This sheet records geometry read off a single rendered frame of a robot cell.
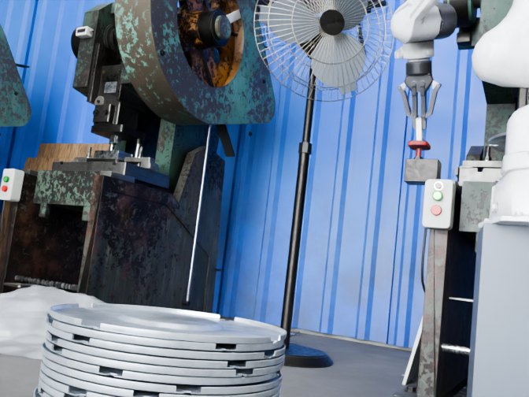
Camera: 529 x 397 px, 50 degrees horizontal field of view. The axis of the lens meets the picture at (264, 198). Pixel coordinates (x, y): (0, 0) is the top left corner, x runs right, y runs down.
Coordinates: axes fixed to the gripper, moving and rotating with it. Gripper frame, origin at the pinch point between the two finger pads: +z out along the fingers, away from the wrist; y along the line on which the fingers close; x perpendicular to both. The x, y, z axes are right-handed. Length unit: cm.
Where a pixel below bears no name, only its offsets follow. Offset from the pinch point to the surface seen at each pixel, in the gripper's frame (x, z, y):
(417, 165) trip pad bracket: -7.3, 9.8, 0.7
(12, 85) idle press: 84, -19, -273
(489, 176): 2.3, 14.7, 19.8
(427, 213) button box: -21.9, 19.8, 6.3
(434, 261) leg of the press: -22.8, 33.7, 8.2
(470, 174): 2.5, 14.4, 14.4
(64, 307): -128, 2, -18
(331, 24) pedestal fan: 41, -34, -42
